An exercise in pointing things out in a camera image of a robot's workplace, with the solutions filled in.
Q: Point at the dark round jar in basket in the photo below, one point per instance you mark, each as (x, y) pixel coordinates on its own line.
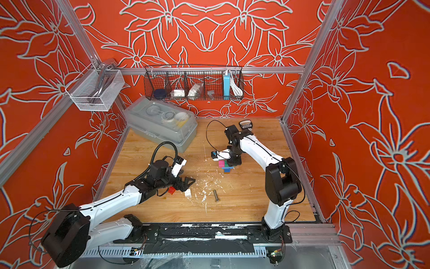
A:
(159, 94)

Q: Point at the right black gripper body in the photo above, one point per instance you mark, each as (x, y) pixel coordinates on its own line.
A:
(234, 159)

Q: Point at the light blue box in basket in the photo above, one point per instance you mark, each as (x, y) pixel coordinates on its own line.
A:
(226, 86)

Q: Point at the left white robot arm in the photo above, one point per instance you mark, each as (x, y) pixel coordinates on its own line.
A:
(76, 229)

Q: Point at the clear bag in basket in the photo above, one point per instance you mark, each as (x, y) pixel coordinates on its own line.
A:
(195, 91)

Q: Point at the grey lidded plastic box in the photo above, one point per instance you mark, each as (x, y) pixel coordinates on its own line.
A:
(160, 121)

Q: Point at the clear plastic wall bin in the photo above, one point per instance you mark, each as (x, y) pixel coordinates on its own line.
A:
(97, 90)

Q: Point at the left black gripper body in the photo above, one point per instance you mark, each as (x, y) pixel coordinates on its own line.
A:
(169, 181)

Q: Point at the white 2x2 lego brick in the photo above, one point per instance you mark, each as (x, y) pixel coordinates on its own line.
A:
(187, 193)

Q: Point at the red 2x4 lego brick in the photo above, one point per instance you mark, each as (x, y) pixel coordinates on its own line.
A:
(172, 190)

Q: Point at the black wire basket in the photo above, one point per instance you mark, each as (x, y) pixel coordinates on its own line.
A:
(184, 77)

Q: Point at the steel hex bolt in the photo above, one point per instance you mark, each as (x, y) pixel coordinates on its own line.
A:
(216, 196)

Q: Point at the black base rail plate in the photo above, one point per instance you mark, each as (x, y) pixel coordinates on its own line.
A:
(201, 238)

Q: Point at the white packet in basket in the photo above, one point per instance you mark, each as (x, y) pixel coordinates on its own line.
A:
(178, 93)

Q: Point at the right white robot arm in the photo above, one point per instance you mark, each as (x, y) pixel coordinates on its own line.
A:
(282, 184)

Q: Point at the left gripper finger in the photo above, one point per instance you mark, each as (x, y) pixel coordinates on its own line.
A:
(187, 181)
(181, 187)

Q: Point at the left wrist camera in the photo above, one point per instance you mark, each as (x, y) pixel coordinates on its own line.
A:
(178, 164)

